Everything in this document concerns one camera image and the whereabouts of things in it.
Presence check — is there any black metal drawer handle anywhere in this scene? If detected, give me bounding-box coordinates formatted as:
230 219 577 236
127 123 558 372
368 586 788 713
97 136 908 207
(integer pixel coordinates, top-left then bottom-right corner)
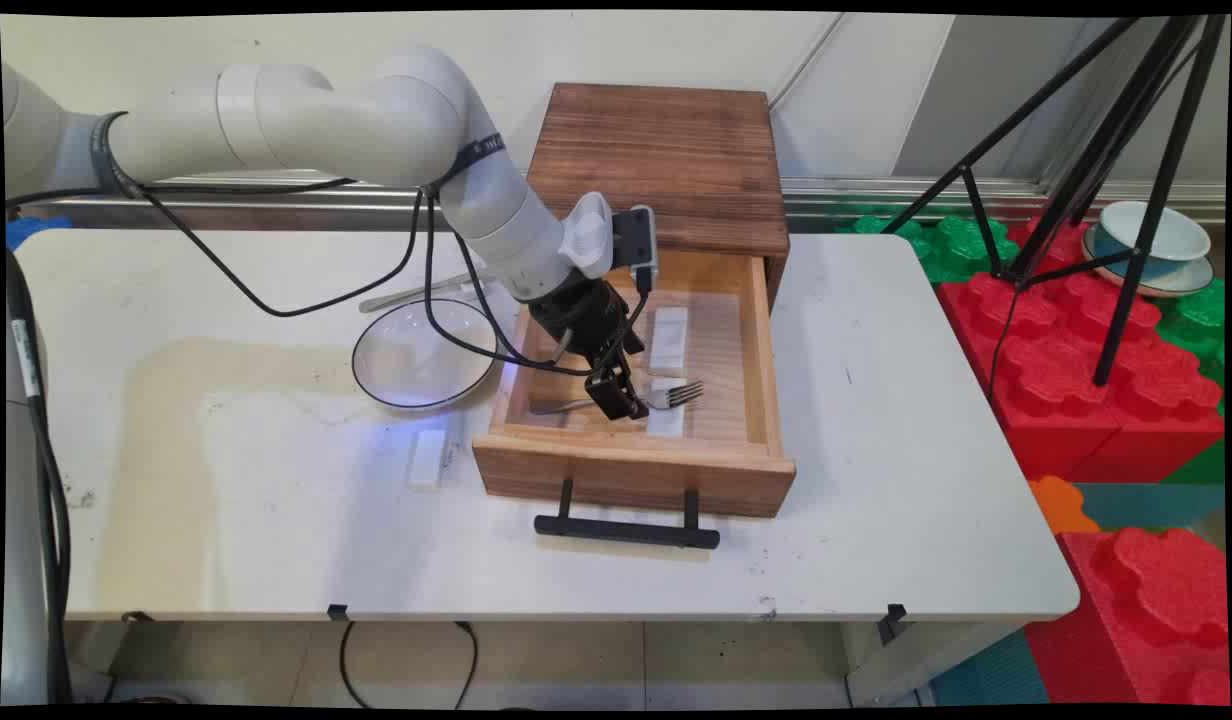
534 478 722 551

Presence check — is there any white plate with black rim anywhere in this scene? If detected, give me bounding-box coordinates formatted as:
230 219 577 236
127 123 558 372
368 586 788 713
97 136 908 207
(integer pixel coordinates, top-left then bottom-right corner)
352 298 500 412

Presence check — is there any red foam building block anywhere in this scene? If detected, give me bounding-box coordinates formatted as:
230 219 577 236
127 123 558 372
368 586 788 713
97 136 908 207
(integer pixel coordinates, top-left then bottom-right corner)
936 215 1227 484
1024 527 1232 707

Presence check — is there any black cable under table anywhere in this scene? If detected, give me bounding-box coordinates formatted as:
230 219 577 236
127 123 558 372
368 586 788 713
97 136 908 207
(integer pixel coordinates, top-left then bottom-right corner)
338 620 479 709

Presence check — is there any pale blue rimmed saucer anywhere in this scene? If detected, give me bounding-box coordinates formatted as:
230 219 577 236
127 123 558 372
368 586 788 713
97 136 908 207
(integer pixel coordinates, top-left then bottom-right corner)
1081 225 1217 299

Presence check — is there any pale blue white bowl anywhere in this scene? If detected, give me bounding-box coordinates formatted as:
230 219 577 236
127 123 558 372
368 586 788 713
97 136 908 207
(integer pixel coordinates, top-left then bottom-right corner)
1094 201 1213 281

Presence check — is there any green foam building block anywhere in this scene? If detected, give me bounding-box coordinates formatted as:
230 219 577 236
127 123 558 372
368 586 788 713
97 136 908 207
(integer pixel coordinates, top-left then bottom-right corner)
836 215 1022 284
1156 278 1227 386

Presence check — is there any white ceramic cutlery rest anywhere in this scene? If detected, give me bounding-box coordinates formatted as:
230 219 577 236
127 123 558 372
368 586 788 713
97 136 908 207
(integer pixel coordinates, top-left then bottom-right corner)
648 307 690 377
645 378 688 439
408 429 449 493

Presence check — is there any dark wooden cabinet box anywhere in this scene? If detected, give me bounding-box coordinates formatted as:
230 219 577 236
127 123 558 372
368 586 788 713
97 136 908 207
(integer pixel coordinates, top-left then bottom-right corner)
512 83 791 311

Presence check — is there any black camera tripod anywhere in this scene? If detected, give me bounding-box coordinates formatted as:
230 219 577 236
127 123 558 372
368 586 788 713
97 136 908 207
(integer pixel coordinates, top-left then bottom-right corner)
881 15 1230 389

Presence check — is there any black grey wrist camera box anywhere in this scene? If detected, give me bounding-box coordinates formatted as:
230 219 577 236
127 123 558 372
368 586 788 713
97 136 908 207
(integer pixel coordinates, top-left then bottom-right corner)
612 205 661 294

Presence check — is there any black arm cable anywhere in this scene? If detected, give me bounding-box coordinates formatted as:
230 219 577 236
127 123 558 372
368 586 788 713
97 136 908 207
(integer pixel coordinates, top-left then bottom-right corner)
6 170 659 379

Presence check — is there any silver metal fork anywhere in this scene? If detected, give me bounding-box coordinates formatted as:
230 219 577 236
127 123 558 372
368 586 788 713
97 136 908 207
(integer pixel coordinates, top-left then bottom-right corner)
530 379 705 416

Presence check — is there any silver serrated table knife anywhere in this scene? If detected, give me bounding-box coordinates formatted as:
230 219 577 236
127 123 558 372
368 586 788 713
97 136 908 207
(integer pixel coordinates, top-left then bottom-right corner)
359 272 497 315

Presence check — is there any teal foam floor mat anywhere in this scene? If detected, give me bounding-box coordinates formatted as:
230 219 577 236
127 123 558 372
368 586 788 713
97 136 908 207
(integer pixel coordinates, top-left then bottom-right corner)
1074 483 1227 531

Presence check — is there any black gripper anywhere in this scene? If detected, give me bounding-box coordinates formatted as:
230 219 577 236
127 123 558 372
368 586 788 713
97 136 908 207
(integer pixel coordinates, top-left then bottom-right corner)
528 277 650 422

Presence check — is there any white ribbed camera mount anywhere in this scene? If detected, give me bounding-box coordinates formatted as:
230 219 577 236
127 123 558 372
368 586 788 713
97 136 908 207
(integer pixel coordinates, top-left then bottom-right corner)
561 192 616 280

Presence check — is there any white table leg frame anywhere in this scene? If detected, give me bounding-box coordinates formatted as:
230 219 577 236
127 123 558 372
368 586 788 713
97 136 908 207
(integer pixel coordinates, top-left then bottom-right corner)
841 620 1027 707

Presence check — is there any silver metal wall rail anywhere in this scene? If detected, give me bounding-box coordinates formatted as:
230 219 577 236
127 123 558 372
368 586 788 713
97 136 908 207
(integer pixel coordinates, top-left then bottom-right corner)
6 165 1227 229

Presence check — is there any light wooden drawer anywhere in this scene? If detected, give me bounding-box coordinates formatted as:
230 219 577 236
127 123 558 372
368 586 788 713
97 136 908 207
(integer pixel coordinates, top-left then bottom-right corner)
472 243 798 519

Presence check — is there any blue cloth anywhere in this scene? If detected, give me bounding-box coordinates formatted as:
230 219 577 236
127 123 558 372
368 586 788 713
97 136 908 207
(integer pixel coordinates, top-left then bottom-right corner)
6 215 72 251

